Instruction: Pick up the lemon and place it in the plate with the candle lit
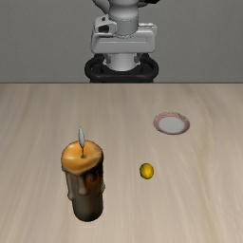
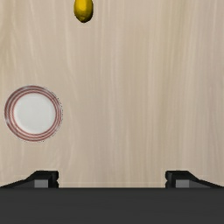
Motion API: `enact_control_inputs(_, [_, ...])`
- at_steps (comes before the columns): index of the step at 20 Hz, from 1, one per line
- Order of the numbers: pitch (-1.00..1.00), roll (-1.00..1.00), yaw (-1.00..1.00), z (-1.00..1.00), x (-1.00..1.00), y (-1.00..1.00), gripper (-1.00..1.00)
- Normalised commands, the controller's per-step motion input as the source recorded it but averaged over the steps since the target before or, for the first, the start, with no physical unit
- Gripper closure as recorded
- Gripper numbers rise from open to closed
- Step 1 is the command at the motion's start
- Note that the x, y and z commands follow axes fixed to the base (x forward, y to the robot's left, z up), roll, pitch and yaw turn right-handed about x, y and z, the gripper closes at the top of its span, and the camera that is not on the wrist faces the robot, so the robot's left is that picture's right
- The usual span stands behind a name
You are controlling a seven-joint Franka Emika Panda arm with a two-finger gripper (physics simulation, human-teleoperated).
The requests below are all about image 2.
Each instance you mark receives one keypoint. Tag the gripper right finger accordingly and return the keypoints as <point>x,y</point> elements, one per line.
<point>180,178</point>

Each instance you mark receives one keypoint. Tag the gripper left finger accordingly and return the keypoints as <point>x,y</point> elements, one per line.
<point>43,178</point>

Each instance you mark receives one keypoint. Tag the white plate with red rings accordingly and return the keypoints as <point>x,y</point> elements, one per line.
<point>33,113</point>

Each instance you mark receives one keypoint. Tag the yellow lemon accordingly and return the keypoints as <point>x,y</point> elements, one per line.
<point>83,10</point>

